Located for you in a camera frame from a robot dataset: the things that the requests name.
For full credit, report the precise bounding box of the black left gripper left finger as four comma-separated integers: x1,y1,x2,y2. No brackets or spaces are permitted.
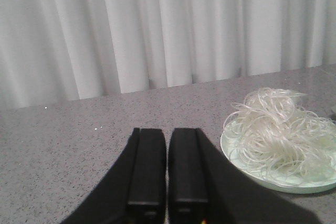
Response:
63,128,166,223

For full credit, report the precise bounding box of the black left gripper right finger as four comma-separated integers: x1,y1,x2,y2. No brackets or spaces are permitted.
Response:
168,128,319,223

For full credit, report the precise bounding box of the white vermicelli noodle bundle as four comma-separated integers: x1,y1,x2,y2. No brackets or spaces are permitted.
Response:
223,87,335,182

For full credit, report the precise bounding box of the light green round plate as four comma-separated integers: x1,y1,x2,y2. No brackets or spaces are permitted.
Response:
220,133,335,194

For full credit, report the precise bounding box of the white pleated curtain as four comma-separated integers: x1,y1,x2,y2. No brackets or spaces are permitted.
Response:
1,0,335,110

